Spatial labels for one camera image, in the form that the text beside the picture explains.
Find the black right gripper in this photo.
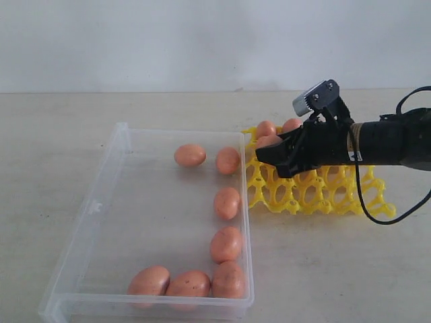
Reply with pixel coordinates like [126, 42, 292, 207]
[255, 120, 354, 178]

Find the brown egg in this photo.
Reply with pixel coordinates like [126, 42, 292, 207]
[256, 120, 277, 138]
[127, 265, 170, 296]
[281, 118, 302, 133]
[215, 147, 240, 175]
[174, 143, 207, 167]
[209, 226, 243, 264]
[255, 135, 282, 149]
[211, 260, 245, 299]
[213, 187, 241, 220]
[166, 270, 211, 297]

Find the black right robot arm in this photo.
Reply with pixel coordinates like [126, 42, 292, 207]
[256, 108, 430, 178]

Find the yellow plastic egg tray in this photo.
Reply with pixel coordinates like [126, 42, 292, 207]
[242, 124, 397, 218]

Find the clear plastic box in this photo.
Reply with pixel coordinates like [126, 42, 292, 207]
[39, 122, 255, 322]

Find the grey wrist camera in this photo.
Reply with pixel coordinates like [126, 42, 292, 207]
[292, 79, 354, 127]

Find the black camera cable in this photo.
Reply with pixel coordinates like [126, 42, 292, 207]
[348, 85, 431, 225]

